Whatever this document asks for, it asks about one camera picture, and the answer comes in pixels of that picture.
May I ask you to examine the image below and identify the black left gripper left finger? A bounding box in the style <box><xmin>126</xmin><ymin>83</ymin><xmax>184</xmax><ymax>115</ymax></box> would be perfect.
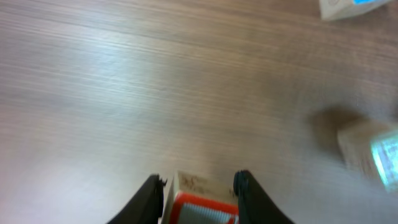
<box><xmin>108</xmin><ymin>174</ymin><xmax>167</xmax><ymax>224</ymax></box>

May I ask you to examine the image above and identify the blue top wooden block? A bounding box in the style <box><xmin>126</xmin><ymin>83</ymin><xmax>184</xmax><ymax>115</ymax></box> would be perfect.
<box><xmin>337</xmin><ymin>119</ymin><xmax>397</xmax><ymax>192</ymax></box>

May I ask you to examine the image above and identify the red letter A block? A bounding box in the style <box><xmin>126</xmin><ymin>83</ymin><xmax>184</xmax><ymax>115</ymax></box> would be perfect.
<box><xmin>160</xmin><ymin>170</ymin><xmax>239</xmax><ymax>224</ymax></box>

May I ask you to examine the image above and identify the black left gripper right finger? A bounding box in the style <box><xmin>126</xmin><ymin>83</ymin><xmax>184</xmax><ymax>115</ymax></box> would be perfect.
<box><xmin>233</xmin><ymin>170</ymin><xmax>294</xmax><ymax>224</ymax></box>

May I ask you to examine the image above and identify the wooden block blue side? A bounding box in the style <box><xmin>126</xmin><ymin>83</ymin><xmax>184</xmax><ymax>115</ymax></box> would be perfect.
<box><xmin>319</xmin><ymin>0</ymin><xmax>392</xmax><ymax>21</ymax></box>

